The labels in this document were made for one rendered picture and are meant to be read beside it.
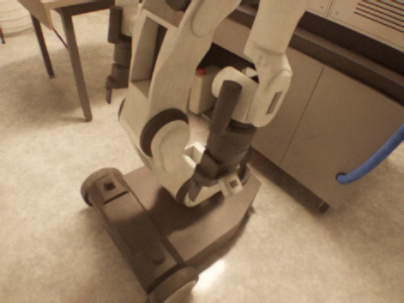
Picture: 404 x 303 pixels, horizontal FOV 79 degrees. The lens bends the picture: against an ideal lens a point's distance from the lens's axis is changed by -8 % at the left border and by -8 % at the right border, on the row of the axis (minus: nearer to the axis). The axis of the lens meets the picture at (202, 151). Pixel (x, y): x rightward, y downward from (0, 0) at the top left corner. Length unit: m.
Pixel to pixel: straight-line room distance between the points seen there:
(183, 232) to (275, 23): 0.78
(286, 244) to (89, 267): 0.84
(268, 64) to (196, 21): 0.17
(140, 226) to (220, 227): 0.30
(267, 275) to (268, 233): 0.19
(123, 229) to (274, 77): 0.75
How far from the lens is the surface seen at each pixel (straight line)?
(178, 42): 0.53
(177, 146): 0.66
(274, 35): 0.44
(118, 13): 0.78
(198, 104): 1.70
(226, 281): 1.13
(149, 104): 0.60
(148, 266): 0.91
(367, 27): 1.05
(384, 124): 1.04
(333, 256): 1.35
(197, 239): 0.99
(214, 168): 0.54
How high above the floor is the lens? 1.06
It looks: 45 degrees down
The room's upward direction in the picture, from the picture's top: 9 degrees clockwise
